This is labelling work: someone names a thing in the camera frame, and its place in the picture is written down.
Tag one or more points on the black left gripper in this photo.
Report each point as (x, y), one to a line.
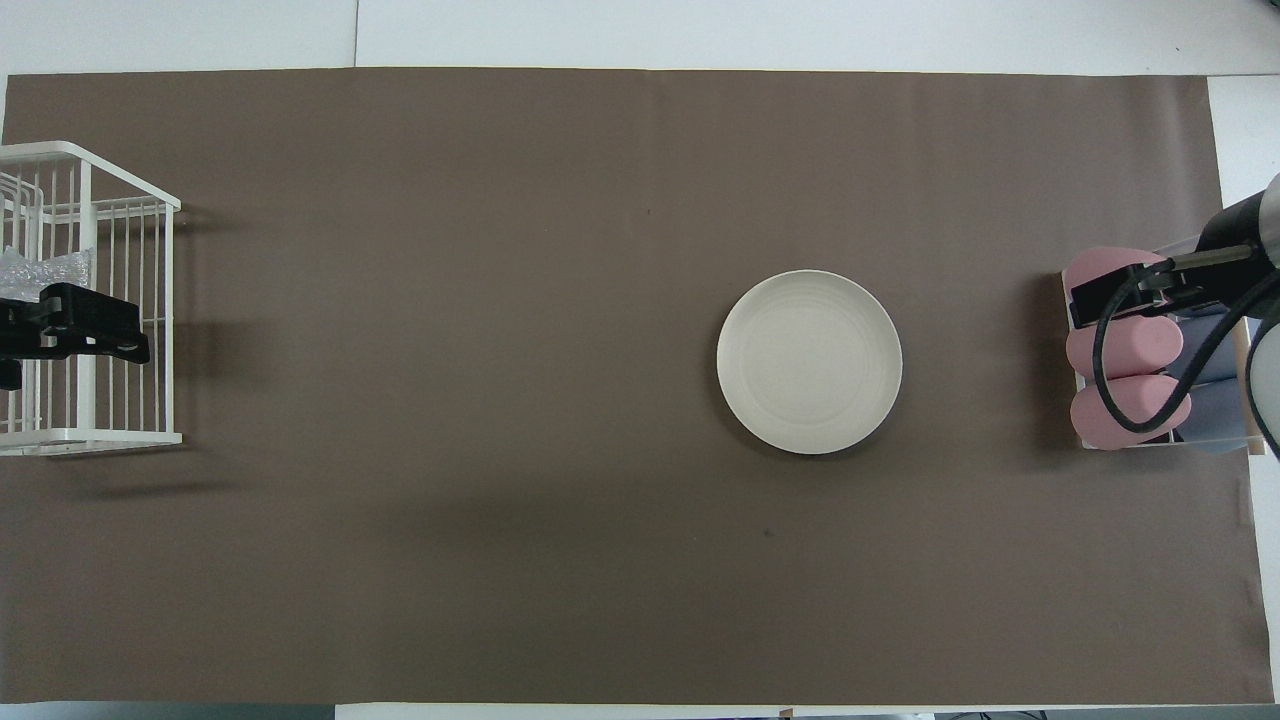
(60, 320)

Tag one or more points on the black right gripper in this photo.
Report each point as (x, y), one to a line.
(1225, 230)

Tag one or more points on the clear plastic wrapper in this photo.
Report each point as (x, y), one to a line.
(50, 270)

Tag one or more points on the cream round plate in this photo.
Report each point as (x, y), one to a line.
(809, 362)

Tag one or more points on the pink plastic cup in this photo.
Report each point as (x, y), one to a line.
(1140, 415)
(1100, 265)
(1135, 345)

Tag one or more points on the blue plastic cup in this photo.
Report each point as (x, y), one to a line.
(1222, 355)
(1215, 420)

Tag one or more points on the wooden white cup rack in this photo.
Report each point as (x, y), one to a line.
(1255, 430)

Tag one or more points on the brown paper table mat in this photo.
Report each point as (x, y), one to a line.
(520, 300)

